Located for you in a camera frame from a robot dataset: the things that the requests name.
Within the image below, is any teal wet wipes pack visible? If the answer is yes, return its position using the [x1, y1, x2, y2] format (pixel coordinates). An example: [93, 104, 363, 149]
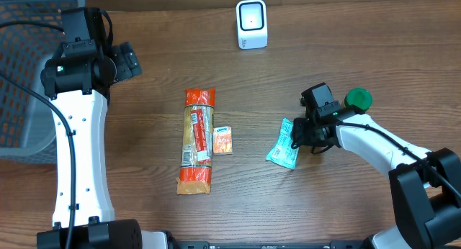
[266, 118, 299, 170]

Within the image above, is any green lid jar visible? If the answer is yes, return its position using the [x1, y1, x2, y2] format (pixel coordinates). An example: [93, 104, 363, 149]
[344, 88, 373, 112]

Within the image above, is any small orange tissue pack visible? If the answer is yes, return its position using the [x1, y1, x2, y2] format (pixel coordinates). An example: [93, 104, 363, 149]
[213, 126, 233, 155]

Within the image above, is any red cracker sleeve package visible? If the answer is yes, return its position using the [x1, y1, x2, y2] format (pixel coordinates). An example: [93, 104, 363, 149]
[176, 89, 215, 195]

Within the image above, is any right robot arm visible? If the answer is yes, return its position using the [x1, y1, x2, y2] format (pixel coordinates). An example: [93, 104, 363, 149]
[292, 83, 460, 249]

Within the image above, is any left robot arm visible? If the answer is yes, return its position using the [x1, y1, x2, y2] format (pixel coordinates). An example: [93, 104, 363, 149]
[37, 7, 176, 248]

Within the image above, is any white barcode scanner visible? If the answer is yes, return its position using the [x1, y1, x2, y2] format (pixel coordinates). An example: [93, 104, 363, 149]
[236, 0, 269, 50]

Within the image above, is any grey plastic mesh basket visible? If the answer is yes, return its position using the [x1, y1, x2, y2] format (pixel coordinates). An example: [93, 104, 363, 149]
[1, 0, 86, 164]

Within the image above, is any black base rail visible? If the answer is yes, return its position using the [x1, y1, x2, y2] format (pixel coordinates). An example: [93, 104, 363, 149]
[167, 240, 372, 249]

